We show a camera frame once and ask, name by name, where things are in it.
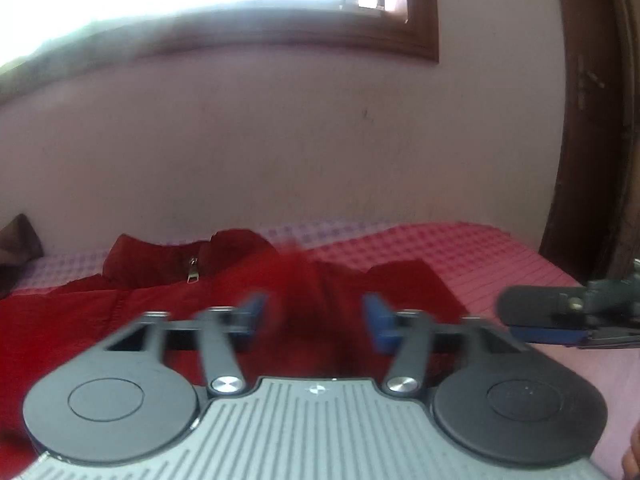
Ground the red puffer jacket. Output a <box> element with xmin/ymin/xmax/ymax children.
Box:
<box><xmin>0</xmin><ymin>228</ymin><xmax>466</xmax><ymax>463</ymax></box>

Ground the brass door handle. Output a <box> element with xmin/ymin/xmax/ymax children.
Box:
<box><xmin>575</xmin><ymin>54</ymin><xmax>607</xmax><ymax>111</ymax></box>

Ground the pink checkered bed sheet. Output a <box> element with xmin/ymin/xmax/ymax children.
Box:
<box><xmin>0</xmin><ymin>217</ymin><xmax>640</xmax><ymax>480</ymax></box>

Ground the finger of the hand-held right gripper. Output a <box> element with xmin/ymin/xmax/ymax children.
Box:
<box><xmin>497</xmin><ymin>285</ymin><xmax>591</xmax><ymax>346</ymax></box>

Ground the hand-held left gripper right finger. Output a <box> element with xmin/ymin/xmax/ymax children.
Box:
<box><xmin>361</xmin><ymin>292</ymin><xmax>526</xmax><ymax>396</ymax></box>

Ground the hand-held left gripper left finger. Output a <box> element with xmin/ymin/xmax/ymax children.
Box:
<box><xmin>102</xmin><ymin>291</ymin><xmax>272</xmax><ymax>396</ymax></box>

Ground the brown wooden door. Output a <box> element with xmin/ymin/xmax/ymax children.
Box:
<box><xmin>537</xmin><ymin>0</ymin><xmax>640</xmax><ymax>286</ymax></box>

